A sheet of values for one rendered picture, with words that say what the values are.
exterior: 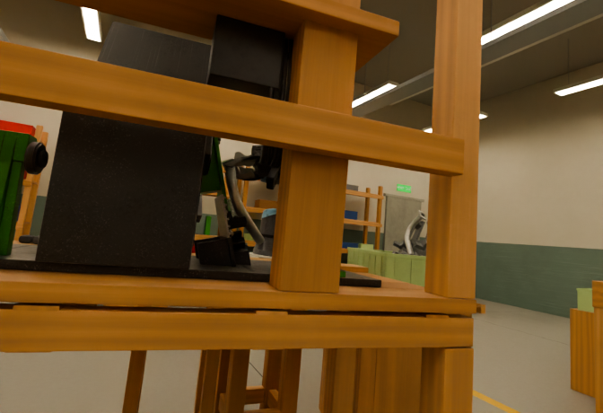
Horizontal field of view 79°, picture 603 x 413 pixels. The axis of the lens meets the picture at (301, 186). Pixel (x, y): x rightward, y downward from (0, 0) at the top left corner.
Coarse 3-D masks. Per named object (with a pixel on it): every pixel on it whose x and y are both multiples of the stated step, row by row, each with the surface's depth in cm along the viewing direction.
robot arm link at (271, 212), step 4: (272, 208) 176; (264, 212) 177; (268, 212) 175; (272, 212) 175; (264, 216) 176; (268, 216) 175; (272, 216) 174; (264, 220) 176; (268, 220) 174; (272, 220) 174; (264, 224) 175; (268, 224) 174; (272, 224) 174; (260, 228) 177; (264, 228) 175; (268, 228) 174; (272, 228) 174; (260, 232) 176; (264, 232) 174; (268, 232) 173; (272, 232) 173
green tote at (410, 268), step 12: (348, 252) 223; (360, 252) 202; (372, 252) 181; (384, 252) 167; (360, 264) 199; (372, 264) 181; (384, 264) 166; (396, 264) 166; (408, 264) 167; (420, 264) 168; (384, 276) 165; (396, 276) 165; (408, 276) 166; (420, 276) 167
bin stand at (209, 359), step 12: (132, 360) 135; (144, 360) 154; (204, 360) 162; (216, 360) 145; (132, 372) 135; (204, 372) 146; (216, 372) 144; (132, 384) 134; (204, 384) 143; (132, 396) 134; (204, 396) 142; (132, 408) 134; (204, 408) 142
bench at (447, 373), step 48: (0, 288) 61; (48, 288) 63; (96, 288) 65; (144, 288) 68; (192, 288) 71; (240, 288) 76; (384, 288) 98; (0, 336) 61; (48, 336) 63; (96, 336) 65; (144, 336) 68; (192, 336) 70; (240, 336) 73; (288, 336) 76; (336, 336) 80; (384, 336) 84; (432, 336) 88; (336, 384) 141; (432, 384) 91
